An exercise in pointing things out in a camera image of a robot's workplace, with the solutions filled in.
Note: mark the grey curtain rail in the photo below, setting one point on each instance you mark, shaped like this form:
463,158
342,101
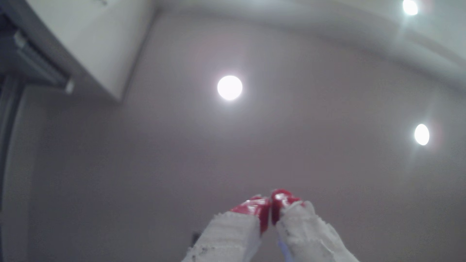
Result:
32,58

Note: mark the round ceiling light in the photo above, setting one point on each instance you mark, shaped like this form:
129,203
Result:
422,134
410,7
229,87

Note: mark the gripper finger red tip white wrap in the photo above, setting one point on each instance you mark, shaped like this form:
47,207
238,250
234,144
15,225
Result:
305,233
233,233

